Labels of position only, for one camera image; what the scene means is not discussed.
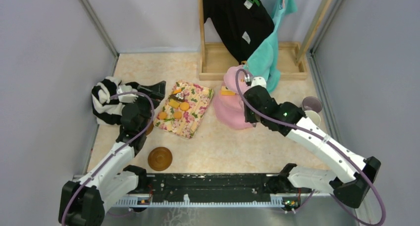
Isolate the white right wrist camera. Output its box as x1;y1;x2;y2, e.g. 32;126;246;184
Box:
251;76;267;89

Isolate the chocolate cake slice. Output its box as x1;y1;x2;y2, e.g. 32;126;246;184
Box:
169;92;185;103

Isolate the teal t-shirt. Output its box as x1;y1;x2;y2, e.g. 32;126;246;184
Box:
244;0;297;93

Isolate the round smooth biscuit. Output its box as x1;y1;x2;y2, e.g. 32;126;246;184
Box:
173;112;183;119

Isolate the rectangular yellow biscuit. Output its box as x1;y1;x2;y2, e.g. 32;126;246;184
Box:
168;99;180;109

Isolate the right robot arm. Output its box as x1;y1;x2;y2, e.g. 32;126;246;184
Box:
243;86;381;209

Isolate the grey mug with white interior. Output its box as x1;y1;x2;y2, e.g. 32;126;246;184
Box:
305;110;321;126

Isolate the pink three-tier cake stand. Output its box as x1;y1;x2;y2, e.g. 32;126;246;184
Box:
213;65;253;130

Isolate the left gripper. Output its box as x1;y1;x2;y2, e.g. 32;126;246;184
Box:
128;81;166;132

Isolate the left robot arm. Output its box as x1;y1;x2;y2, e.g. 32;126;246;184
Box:
58;77;166;226

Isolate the yellow cake slice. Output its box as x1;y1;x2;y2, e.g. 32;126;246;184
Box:
220;86;236;96

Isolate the floral serving tray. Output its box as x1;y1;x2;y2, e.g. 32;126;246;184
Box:
154;80;214;139

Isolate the flower shaped biscuit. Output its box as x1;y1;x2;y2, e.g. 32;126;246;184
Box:
157;112;167;120

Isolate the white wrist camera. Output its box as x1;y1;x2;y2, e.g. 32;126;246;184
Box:
117;85;138;103
251;76;267;89

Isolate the purple mug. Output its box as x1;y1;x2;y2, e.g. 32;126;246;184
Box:
302;96;323;113

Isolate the brown wooden coaster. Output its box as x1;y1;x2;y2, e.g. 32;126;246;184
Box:
145;123;154;136
148;147;173;171

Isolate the black t-shirt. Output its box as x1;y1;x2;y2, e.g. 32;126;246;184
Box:
203;0;274;63

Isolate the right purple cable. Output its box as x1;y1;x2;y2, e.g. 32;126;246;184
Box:
235;68;387;226

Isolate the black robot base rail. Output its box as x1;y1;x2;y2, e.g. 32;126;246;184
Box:
111;172;313;212

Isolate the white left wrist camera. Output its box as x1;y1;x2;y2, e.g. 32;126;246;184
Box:
117;85;138;103

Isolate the black and white striped cloth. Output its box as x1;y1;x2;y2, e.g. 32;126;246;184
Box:
91;76;140;125

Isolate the round ridged biscuit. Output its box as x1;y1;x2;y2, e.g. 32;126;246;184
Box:
179;102;190;111

